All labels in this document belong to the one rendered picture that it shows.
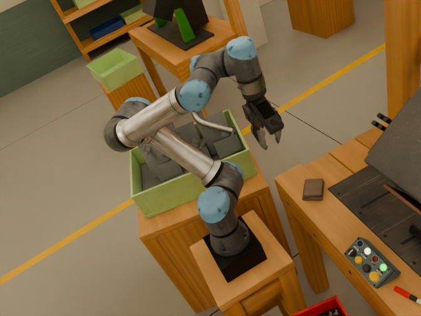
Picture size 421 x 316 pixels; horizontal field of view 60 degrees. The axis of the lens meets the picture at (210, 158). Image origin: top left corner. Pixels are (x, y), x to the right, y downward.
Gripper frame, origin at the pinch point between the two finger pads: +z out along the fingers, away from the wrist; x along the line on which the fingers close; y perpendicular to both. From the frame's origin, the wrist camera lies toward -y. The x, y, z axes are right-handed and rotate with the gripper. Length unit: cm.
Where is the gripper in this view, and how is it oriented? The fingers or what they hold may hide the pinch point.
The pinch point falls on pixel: (272, 144)
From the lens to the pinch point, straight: 118.2
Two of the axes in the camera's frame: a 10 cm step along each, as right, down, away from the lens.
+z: 3.3, 7.3, 6.0
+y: -3.5, -5.0, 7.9
